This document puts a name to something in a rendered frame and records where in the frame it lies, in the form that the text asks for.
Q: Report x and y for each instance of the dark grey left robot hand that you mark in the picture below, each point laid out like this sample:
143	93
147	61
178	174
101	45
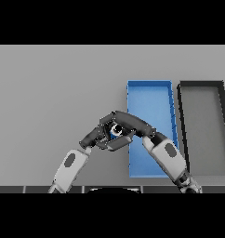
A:
92	138

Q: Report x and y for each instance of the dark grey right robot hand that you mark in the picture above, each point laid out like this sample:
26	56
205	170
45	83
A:
131	124

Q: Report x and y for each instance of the blue pipe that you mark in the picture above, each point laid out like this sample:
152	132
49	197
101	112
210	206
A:
116	130

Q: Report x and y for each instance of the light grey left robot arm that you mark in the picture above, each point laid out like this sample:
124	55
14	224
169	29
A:
69	169

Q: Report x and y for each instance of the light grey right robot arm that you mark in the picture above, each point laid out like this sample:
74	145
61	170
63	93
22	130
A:
170	155

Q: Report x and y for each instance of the blue bin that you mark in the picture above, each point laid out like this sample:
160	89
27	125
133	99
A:
151	124

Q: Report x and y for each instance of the dark grey bin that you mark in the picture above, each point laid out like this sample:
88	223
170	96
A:
204	130

